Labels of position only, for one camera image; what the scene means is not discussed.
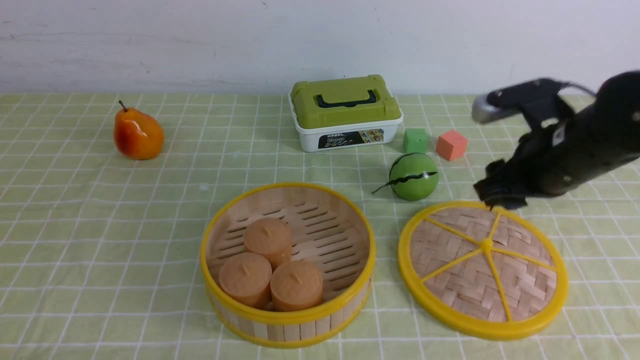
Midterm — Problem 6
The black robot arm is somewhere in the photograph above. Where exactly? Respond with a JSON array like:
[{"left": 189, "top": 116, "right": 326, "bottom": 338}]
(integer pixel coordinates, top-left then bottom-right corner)
[{"left": 471, "top": 70, "right": 640, "bottom": 210}]

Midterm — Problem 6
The pink foam cube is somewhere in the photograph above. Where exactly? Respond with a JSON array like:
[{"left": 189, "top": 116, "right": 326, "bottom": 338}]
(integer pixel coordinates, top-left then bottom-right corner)
[{"left": 435, "top": 129, "right": 468, "bottom": 162}]

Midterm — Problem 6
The green toy watermelon ball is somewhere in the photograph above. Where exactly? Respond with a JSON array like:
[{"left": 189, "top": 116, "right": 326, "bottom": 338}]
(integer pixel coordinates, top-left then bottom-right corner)
[{"left": 371, "top": 152, "right": 440, "bottom": 202}]

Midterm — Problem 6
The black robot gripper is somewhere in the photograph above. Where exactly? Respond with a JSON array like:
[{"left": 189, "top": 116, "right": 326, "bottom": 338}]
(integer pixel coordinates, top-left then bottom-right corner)
[{"left": 473, "top": 117, "right": 608, "bottom": 211}]

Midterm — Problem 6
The yellow woven bamboo steamer lid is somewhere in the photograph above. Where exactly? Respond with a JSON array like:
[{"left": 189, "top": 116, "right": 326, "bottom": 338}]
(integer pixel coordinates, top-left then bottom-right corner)
[{"left": 397, "top": 201, "right": 569, "bottom": 341}]

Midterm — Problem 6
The green foam cube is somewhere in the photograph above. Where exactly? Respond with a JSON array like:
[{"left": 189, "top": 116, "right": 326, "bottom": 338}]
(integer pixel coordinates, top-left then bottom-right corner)
[{"left": 402, "top": 128, "right": 430, "bottom": 154}]

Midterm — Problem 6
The green lidded white storage box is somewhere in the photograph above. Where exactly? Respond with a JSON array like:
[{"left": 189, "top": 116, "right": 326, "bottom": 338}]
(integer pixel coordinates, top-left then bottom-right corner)
[{"left": 287, "top": 74, "right": 403, "bottom": 153}]

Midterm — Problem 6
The yellow bamboo steamer basket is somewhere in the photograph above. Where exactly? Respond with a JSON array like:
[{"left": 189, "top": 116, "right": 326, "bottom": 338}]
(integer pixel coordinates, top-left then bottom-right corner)
[{"left": 199, "top": 182, "right": 376, "bottom": 349}]

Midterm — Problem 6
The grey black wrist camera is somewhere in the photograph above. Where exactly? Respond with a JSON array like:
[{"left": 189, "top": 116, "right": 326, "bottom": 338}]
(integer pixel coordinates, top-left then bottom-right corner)
[{"left": 471, "top": 77, "right": 596, "bottom": 132}]

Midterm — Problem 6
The brown toy bun right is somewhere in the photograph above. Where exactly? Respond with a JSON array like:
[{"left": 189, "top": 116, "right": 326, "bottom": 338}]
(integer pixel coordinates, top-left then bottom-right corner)
[{"left": 270, "top": 260, "right": 323, "bottom": 312}]

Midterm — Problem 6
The brown toy bun back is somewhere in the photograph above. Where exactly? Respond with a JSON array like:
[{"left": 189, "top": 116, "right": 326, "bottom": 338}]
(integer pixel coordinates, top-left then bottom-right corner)
[{"left": 243, "top": 217, "right": 293, "bottom": 271}]

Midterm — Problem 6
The orange toy pear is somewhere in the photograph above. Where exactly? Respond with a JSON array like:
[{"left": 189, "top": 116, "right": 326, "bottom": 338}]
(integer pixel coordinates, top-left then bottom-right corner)
[{"left": 112, "top": 100, "right": 165, "bottom": 161}]

